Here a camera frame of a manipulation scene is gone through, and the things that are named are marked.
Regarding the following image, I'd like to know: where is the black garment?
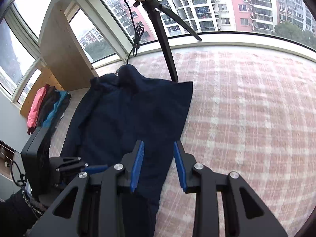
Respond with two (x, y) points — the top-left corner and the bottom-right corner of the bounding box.
(36, 86), (62, 127)

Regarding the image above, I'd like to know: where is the blue garment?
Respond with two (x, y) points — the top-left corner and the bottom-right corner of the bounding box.
(42, 91), (71, 128)

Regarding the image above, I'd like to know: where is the navy blue sweatshirt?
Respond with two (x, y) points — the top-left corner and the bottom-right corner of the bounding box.
(60, 64), (193, 236)

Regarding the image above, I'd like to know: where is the wooden board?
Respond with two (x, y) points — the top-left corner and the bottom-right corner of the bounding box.
(20, 2), (98, 118)

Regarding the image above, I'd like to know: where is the black tripod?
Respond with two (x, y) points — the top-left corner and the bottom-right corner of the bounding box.
(135, 0), (202, 82)

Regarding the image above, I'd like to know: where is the pink plaid bed cover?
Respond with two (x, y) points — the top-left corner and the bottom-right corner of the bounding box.
(49, 45), (316, 237)

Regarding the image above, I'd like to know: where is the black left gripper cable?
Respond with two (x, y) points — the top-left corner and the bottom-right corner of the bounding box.
(9, 160), (41, 218)

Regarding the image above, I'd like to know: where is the pink garment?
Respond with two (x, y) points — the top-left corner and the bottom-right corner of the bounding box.
(27, 84), (50, 135)

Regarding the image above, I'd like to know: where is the black cable with adapter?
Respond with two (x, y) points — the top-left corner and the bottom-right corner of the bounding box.
(119, 0), (145, 66)

